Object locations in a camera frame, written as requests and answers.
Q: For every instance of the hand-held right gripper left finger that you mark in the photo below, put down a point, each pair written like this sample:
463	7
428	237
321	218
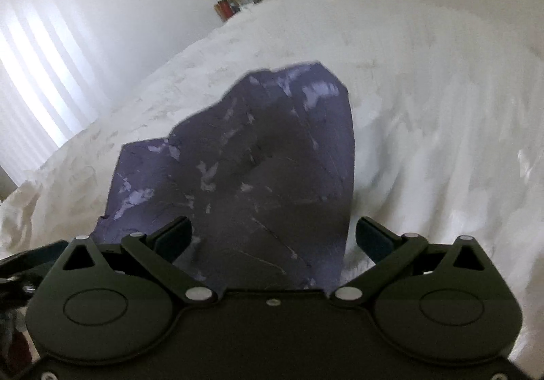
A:
173	237

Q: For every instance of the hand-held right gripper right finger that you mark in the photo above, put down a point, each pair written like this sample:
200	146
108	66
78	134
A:
374	242

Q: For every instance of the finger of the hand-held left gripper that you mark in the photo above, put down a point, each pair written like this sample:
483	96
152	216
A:
38	251

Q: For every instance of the purple patterned hooded jacket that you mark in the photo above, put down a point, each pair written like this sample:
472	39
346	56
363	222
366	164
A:
263	159

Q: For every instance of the white bedspread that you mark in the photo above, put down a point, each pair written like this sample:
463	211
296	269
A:
425	87

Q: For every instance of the red box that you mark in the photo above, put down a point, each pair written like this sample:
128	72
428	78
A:
222	9

